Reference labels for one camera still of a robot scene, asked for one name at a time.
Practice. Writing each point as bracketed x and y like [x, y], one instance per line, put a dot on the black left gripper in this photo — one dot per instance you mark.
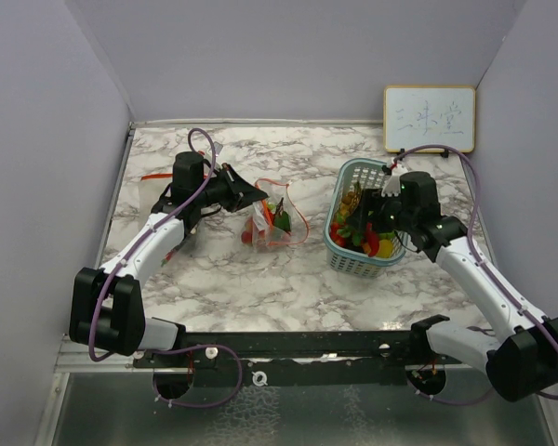
[242, 192]

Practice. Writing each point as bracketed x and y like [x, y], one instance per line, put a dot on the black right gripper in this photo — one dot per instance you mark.
[361, 216]

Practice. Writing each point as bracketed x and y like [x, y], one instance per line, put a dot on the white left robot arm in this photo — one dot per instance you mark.
[107, 308]

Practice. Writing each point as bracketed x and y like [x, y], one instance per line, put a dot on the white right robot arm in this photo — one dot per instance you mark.
[521, 358]

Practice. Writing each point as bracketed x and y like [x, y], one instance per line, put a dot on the brown longan bunch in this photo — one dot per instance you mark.
[351, 199]

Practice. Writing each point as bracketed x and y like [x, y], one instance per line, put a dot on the light blue plastic basket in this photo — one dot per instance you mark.
[354, 244]

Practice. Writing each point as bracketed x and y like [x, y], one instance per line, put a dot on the yellow pepper toy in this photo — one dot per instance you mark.
[385, 250]

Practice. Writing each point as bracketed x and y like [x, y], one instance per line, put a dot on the small whiteboard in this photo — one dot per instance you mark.
[431, 115]

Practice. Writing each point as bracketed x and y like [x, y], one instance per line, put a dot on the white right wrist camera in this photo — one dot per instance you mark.
[392, 186]

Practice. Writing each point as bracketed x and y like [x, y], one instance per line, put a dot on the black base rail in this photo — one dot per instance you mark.
[295, 358]

